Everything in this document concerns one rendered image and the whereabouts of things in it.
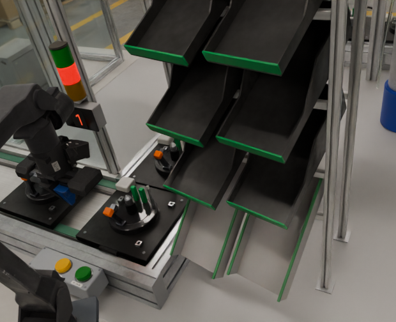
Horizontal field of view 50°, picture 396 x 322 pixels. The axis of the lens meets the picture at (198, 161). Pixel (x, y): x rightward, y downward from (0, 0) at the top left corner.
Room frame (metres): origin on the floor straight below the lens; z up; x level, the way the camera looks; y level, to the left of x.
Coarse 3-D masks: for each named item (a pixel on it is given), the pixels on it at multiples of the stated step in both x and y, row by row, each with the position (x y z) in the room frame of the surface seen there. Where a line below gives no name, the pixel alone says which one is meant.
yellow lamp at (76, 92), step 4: (80, 80) 1.07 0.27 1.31; (72, 84) 1.05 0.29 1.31; (76, 84) 1.05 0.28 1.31; (80, 84) 1.07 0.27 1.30; (68, 88) 1.05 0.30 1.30; (72, 88) 1.05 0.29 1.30; (76, 88) 1.05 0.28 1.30; (80, 88) 1.06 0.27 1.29; (68, 92) 1.06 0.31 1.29; (72, 92) 1.05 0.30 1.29; (76, 92) 1.05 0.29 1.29; (80, 92) 1.06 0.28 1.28; (84, 92) 1.07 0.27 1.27; (72, 96) 1.05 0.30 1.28; (76, 96) 1.05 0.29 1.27; (80, 96) 1.05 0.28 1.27; (84, 96) 1.06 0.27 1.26; (76, 100) 1.05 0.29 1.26
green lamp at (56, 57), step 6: (66, 48) 1.06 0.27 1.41; (54, 54) 1.05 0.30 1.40; (60, 54) 1.05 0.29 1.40; (66, 54) 1.06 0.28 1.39; (54, 60) 1.06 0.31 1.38; (60, 60) 1.05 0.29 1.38; (66, 60) 1.05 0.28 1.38; (72, 60) 1.07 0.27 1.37; (60, 66) 1.05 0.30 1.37; (66, 66) 1.05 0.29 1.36
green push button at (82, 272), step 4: (80, 268) 0.72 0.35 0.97; (84, 268) 0.71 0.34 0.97; (88, 268) 0.71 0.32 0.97; (76, 272) 0.71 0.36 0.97; (80, 272) 0.70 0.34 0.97; (84, 272) 0.70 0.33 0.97; (88, 272) 0.70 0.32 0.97; (76, 276) 0.69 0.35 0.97; (80, 276) 0.69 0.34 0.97; (84, 276) 0.69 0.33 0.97; (88, 276) 0.69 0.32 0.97; (80, 280) 0.68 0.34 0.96
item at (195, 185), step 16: (224, 112) 0.82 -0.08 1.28; (192, 144) 0.77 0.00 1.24; (208, 144) 0.76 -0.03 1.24; (224, 144) 0.74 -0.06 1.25; (192, 160) 0.74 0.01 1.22; (208, 160) 0.72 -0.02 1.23; (224, 160) 0.70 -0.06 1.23; (240, 160) 0.68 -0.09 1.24; (176, 176) 0.72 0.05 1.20; (192, 176) 0.70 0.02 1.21; (208, 176) 0.68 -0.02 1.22; (224, 176) 0.67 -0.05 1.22; (176, 192) 0.67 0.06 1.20; (192, 192) 0.67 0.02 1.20; (208, 192) 0.65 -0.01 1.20; (224, 192) 0.63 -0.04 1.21
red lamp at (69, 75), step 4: (60, 68) 1.05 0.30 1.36; (64, 68) 1.05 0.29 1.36; (68, 68) 1.05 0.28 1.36; (72, 68) 1.06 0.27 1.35; (76, 68) 1.07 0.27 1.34; (60, 72) 1.06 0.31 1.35; (64, 72) 1.05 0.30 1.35; (68, 72) 1.05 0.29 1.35; (72, 72) 1.06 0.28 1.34; (76, 72) 1.07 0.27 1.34; (60, 76) 1.06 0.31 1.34; (64, 76) 1.05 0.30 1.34; (68, 76) 1.05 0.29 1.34; (72, 76) 1.05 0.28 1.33; (76, 76) 1.06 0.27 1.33; (64, 80) 1.06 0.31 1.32; (68, 80) 1.05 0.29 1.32; (72, 80) 1.05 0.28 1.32; (76, 80) 1.06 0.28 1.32; (64, 84) 1.06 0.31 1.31; (68, 84) 1.05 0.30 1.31
